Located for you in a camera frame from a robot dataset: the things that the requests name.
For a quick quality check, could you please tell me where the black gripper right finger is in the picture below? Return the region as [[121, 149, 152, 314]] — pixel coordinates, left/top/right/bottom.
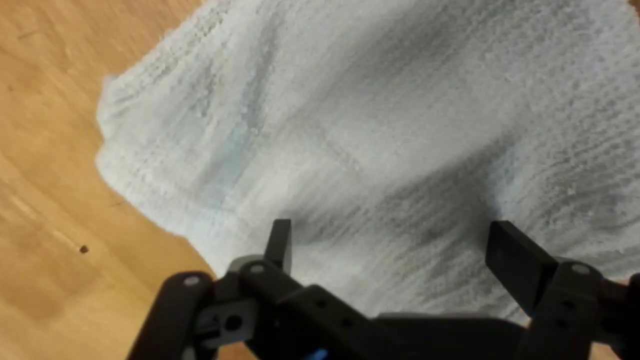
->
[[484, 219, 640, 360]]

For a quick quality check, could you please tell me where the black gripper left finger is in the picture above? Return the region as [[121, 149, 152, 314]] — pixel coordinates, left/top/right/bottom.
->
[[127, 218, 376, 360]]

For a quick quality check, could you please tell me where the white towel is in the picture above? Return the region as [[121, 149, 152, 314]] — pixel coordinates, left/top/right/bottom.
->
[[95, 0, 640, 322]]

